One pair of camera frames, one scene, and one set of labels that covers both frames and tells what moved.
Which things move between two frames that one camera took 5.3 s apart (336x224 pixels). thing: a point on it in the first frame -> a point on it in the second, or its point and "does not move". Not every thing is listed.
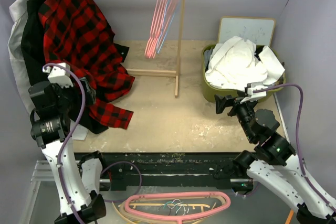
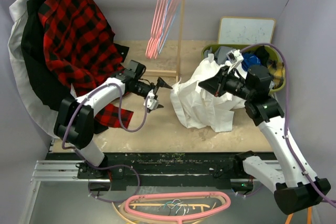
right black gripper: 221,102 -> 216,84
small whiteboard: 261,30 does not move
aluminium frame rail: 42,171 does not move
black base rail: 167,171 does not move
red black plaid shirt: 76,33 does not move
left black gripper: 89,93 -> 159,82
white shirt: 234,64 -> 199,107
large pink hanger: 179,220 does not move
